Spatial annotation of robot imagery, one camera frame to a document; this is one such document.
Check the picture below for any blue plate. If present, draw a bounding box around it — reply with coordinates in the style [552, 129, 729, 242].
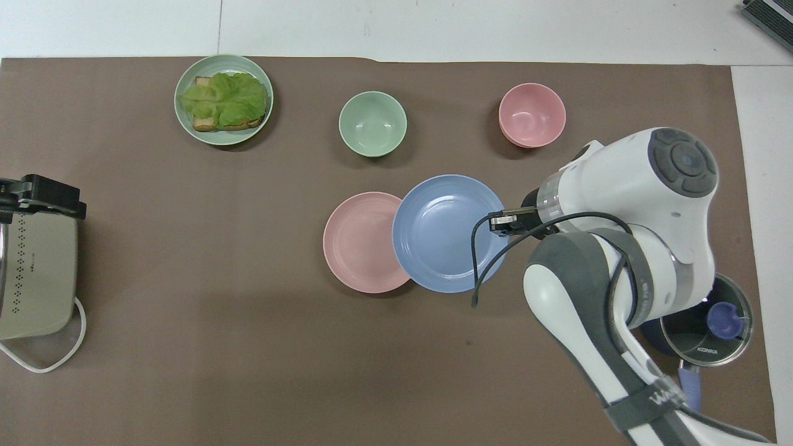
[392, 174, 510, 294]

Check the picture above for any green bowl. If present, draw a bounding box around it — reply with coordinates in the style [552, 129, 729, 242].
[338, 91, 408, 158]

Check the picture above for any pink bowl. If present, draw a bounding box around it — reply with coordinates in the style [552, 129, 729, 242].
[498, 82, 567, 149]

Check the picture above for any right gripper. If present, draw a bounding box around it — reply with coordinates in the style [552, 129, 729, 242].
[520, 189, 558, 241]

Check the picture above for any white power cord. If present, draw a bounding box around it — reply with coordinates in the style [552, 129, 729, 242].
[0, 296, 88, 374]

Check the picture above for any blue pot with handle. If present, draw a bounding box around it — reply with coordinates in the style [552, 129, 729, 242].
[638, 315, 705, 414]

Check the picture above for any black cable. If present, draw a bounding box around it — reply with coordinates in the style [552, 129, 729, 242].
[470, 208, 642, 360]

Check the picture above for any pink plate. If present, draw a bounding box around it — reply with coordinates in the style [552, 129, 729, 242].
[323, 191, 413, 294]

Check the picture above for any green lettuce leaf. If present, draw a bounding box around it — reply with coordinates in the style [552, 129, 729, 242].
[178, 71, 269, 128]

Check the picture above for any green plate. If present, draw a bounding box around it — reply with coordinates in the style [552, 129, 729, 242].
[174, 55, 274, 147]

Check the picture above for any beige kitchen appliance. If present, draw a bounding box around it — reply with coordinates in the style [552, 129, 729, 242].
[0, 209, 79, 341]

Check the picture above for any dark grey ribbed device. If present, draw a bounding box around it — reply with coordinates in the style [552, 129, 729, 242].
[742, 0, 793, 37]

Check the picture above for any toast slice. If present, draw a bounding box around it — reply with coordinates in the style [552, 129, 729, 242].
[191, 76, 268, 133]

